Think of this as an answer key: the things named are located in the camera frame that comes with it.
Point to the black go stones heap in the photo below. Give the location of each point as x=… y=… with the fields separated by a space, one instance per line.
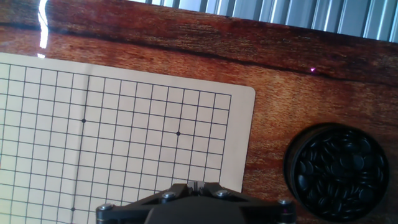
x=339 y=174

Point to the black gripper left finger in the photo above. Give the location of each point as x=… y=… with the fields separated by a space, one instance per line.
x=130 y=213

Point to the beige go board mat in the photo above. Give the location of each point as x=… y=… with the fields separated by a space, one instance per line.
x=124 y=124

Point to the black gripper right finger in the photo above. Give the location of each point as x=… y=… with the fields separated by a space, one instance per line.
x=267 y=211

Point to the black round stone bowl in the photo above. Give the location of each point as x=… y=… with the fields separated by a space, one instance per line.
x=289 y=174

